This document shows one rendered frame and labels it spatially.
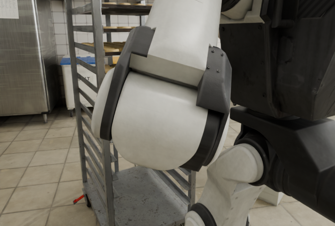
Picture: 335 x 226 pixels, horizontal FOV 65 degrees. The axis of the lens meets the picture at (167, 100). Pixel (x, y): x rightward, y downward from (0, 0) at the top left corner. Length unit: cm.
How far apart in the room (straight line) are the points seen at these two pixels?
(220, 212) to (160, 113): 61
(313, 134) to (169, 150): 36
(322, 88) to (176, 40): 28
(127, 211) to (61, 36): 305
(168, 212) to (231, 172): 98
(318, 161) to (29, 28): 308
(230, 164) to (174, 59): 44
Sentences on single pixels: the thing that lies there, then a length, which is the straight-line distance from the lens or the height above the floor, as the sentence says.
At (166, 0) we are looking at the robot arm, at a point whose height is 118.
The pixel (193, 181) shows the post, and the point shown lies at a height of 36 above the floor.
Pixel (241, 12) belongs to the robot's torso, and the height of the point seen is 117.
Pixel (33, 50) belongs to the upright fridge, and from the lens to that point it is 331.
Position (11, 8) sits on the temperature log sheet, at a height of 133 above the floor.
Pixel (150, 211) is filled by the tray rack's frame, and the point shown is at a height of 15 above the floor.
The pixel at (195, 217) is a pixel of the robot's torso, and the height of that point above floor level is 60.
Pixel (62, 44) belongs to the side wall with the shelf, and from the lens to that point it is 417.
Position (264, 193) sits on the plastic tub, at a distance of 201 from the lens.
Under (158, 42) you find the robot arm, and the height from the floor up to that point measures 114.
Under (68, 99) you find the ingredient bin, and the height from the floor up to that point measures 25.
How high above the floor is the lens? 115
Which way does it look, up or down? 16 degrees down
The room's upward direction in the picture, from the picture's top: straight up
